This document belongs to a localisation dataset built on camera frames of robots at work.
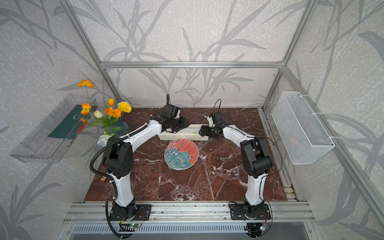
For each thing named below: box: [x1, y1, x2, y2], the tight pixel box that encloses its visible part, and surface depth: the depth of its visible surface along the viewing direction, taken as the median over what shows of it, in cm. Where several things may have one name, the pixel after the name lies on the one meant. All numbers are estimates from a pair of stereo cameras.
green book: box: [47, 104, 99, 140], surface depth 70 cm
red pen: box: [77, 121, 88, 134], surface depth 70 cm
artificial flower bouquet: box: [76, 80, 132, 148], surface depth 78 cm
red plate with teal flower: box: [164, 139, 199, 171], surface depth 93 cm
